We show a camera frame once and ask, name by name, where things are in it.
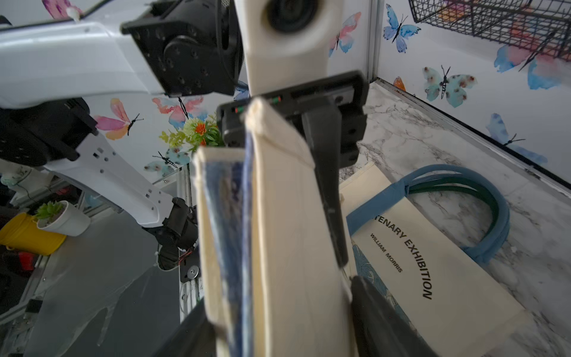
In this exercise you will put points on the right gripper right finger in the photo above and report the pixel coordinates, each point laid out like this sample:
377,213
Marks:
379,331

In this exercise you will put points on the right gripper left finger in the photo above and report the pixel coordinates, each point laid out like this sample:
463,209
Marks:
195,336

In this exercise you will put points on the cream bag blue floral pattern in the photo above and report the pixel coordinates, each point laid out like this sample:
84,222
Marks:
436,290

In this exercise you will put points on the cream bag starry night print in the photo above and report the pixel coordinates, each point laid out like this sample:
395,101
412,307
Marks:
273,285

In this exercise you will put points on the cream bag green handles floral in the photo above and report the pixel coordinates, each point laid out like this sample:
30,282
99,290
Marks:
460,185

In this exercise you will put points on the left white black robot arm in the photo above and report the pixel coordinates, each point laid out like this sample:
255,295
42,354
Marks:
175,48

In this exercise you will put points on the potted plant orange flowers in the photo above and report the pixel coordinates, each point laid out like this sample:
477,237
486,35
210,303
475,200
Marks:
194,134

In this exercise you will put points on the small white succulent pot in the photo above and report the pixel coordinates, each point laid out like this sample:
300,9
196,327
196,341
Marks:
63,218

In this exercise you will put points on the yellow metal can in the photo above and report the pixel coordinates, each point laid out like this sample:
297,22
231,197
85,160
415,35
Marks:
21,233

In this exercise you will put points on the aluminium front rail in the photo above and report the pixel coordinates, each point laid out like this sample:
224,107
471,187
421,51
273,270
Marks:
191,290

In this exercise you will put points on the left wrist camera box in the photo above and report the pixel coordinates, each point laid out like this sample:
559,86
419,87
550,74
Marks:
286,43

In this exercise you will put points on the black wire wall basket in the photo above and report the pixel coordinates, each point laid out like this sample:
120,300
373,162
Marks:
539,26

